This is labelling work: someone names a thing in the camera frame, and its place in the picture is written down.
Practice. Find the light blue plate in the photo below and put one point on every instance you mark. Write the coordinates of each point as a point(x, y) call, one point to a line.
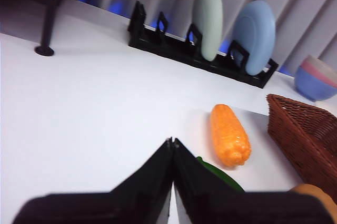
point(256, 37)

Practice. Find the beige bowl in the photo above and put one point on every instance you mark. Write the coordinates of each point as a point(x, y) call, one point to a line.
point(322, 65)

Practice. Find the tan potato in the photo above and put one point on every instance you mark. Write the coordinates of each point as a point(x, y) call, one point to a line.
point(316, 191)

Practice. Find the grey curtain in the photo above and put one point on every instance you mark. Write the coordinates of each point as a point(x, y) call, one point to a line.
point(302, 11)

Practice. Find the black metal shelf frame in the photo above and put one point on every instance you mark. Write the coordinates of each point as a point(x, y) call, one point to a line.
point(48, 24)

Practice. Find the pale green plate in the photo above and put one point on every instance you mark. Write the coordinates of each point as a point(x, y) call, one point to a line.
point(209, 19)

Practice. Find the black dish rack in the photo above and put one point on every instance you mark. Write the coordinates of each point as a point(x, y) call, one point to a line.
point(171, 48)

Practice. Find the blue bowl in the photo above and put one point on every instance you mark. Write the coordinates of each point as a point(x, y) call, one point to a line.
point(313, 86)

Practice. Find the green cucumber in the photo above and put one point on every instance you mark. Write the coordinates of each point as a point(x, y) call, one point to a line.
point(223, 178)

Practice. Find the orange corn cob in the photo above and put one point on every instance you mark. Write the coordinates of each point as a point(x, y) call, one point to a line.
point(230, 137)

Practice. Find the pink bowl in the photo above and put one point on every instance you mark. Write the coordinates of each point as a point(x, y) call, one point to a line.
point(319, 72)

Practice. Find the brown wicker basket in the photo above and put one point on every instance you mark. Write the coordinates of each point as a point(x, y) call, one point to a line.
point(302, 132)

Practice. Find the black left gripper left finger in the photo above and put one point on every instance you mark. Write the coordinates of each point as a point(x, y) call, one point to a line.
point(142, 195)

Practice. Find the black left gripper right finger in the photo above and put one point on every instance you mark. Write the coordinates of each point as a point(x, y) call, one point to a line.
point(210, 203)

